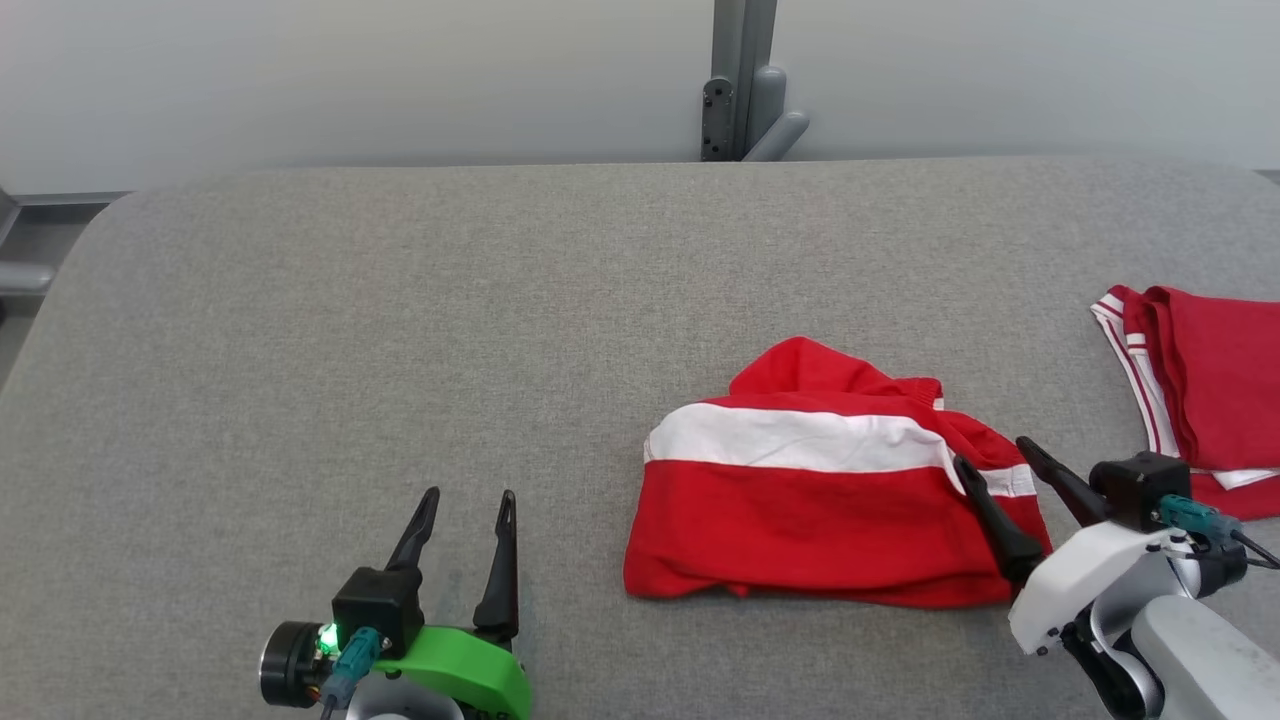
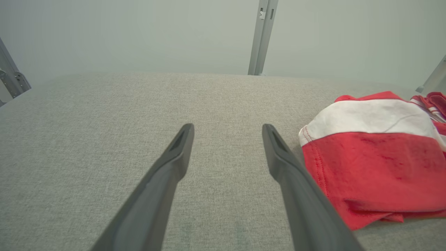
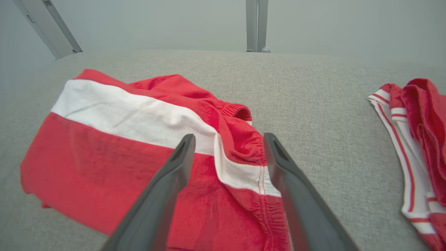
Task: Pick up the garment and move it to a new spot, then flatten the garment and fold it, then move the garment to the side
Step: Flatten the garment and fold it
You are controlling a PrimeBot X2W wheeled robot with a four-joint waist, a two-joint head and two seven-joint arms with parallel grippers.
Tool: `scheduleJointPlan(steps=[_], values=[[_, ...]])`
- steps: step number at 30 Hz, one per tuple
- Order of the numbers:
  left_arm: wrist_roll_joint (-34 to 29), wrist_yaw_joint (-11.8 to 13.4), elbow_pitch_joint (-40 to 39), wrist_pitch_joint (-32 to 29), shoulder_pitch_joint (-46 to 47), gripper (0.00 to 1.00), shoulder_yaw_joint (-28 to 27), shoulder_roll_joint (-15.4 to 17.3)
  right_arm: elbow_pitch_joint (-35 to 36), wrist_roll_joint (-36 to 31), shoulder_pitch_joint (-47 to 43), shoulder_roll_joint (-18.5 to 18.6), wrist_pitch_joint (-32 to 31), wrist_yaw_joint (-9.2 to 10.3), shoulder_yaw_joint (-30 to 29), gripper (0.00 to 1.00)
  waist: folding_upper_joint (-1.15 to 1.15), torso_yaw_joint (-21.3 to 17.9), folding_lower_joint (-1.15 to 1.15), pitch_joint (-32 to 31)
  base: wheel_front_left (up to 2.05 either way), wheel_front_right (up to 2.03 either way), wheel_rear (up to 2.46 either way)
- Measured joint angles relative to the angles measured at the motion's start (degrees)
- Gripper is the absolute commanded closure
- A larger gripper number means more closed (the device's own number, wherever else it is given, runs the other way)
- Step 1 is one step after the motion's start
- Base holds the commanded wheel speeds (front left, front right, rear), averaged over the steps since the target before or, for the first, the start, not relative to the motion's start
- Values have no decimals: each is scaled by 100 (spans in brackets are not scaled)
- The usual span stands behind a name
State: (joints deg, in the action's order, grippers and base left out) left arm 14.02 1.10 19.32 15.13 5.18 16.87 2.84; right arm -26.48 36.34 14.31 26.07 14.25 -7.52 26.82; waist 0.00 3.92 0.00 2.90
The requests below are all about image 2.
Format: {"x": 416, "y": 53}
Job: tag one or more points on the red white jersey shirt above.
{"x": 435, "y": 104}

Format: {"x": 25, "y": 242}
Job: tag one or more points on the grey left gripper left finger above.
{"x": 153, "y": 202}

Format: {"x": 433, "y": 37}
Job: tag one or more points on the grey partition post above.
{"x": 14, "y": 78}
{"x": 435, "y": 75}
{"x": 263, "y": 38}

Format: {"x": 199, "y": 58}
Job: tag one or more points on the red shorts white side stripe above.
{"x": 376, "y": 167}

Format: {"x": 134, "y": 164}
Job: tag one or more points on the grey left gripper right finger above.
{"x": 306, "y": 212}

